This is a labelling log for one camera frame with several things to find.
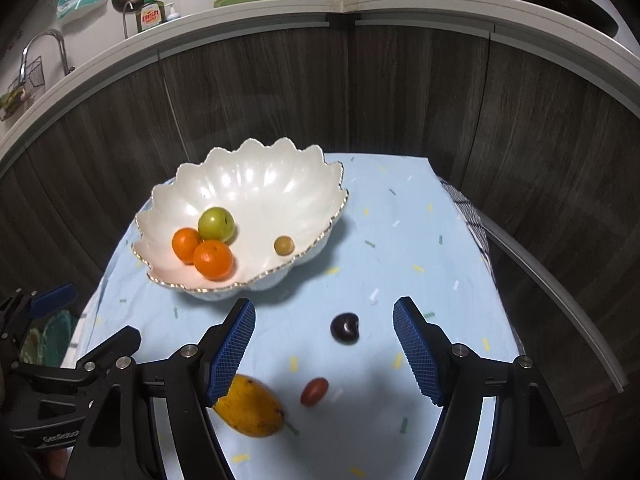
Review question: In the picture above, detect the orange mandarin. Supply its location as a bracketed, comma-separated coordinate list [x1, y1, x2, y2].
[193, 240, 235, 281]
[171, 227, 203, 264]

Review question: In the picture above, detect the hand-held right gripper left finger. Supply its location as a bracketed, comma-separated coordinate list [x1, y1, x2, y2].
[70, 298, 257, 480]

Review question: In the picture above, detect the red grape tomato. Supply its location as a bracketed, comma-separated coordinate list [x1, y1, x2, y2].
[300, 377, 330, 407]

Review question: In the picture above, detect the teal glass dish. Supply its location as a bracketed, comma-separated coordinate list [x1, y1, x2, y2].
[42, 310, 78, 366]

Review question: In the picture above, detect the black wire sink basket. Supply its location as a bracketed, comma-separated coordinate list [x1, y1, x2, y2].
[0, 57, 46, 121]

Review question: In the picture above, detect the dark wood kitchen cabinet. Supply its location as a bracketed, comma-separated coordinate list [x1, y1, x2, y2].
[0, 10, 640, 411]

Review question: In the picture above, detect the light blue patterned tablecloth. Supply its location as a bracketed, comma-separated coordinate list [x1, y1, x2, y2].
[60, 152, 521, 480]

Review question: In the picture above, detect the green dish soap bottle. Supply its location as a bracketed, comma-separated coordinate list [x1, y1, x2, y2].
[135, 0, 165, 33]

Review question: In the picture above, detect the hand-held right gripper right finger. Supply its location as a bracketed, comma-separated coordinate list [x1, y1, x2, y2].
[392, 296, 583, 480]

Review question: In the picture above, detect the white kitchen countertop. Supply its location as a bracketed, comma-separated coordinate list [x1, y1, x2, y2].
[0, 0, 640, 171]

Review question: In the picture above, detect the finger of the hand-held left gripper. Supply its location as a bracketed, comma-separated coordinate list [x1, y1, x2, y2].
[0, 282, 77, 341]
[75, 325, 142, 375]

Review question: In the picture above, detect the chrome kitchen faucet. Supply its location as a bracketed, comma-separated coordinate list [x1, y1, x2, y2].
[20, 29, 76, 86]

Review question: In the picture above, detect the dark purple plum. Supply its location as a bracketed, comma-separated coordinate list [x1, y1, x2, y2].
[329, 312, 361, 346]

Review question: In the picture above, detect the white scalloped ceramic bowl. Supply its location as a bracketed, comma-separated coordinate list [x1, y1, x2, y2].
[132, 137, 350, 303]

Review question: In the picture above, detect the grey checked cloth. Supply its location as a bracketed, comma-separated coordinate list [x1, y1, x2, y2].
[437, 177, 496, 281]

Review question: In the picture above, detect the green apple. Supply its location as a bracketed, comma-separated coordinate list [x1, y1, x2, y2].
[198, 206, 236, 244]

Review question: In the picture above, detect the yellow mango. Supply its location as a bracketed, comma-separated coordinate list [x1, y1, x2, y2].
[212, 374, 287, 438]

